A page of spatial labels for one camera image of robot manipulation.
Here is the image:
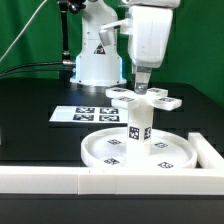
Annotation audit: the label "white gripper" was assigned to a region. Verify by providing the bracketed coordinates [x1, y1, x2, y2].
[99, 5, 173, 94]

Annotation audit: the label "white cross table base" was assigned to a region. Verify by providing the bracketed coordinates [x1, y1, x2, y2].
[106, 87, 182, 111]

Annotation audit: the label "white round table top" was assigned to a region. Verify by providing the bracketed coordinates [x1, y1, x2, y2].
[81, 127, 197, 170]

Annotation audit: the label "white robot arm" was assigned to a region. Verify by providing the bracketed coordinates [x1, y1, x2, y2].
[71, 0, 181, 94]

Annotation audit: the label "white marker sheet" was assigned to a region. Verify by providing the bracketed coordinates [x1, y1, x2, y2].
[49, 106, 128, 124]

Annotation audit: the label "white obstacle fence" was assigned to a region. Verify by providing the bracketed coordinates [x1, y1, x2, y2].
[0, 133, 224, 195]

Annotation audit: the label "black camera stand pole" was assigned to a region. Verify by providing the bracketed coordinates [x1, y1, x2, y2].
[56, 0, 86, 82]

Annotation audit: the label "grey diagonal cable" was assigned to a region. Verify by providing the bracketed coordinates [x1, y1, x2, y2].
[0, 0, 48, 63]

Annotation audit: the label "black cables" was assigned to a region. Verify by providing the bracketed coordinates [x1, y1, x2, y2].
[0, 61, 66, 80]

